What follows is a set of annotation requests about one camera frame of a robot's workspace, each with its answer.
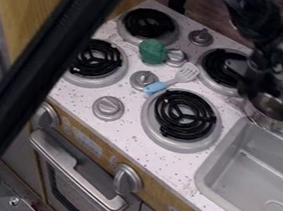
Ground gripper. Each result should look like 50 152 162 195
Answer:
216 2 283 105

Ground silver pot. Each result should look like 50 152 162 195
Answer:
238 77 283 134

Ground toy stove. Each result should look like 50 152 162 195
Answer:
51 0 270 165

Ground toy sink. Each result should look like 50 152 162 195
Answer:
188 110 283 211

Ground green toy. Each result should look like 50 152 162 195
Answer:
134 36 173 68

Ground white spatula with blue handle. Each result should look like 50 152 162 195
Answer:
141 55 204 103

